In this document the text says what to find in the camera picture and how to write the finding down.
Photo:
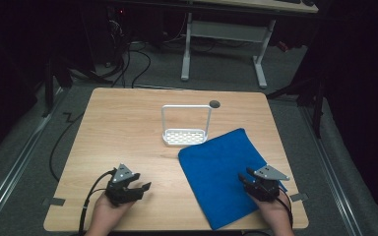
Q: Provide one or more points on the white-legged desk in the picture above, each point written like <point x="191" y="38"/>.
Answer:
<point x="226" y="31"/>

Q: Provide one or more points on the grey tape piece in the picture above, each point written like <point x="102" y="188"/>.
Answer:
<point x="57" y="201"/>
<point x="299" y="197"/>

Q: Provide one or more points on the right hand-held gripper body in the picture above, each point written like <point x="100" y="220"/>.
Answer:
<point x="265" y="188"/>

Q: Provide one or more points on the person's right hand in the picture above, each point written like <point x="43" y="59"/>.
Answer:
<point x="275" y="214"/>

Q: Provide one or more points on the metal floor rail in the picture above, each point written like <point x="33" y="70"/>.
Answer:
<point x="16" y="160"/>
<point x="333" y="177"/>

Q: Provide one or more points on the grey round table grommet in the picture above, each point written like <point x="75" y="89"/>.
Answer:
<point x="214" y="104"/>

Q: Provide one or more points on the blue cloth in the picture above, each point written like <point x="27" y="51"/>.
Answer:
<point x="216" y="170"/>

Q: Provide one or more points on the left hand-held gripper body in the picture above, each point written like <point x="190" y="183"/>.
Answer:
<point x="121" y="191"/>

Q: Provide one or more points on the black stand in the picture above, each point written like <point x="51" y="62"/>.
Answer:
<point x="315" y="95"/>
<point x="49" y="85"/>

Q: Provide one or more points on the person's left hand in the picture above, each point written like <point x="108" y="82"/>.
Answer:
<point x="106" y="216"/>

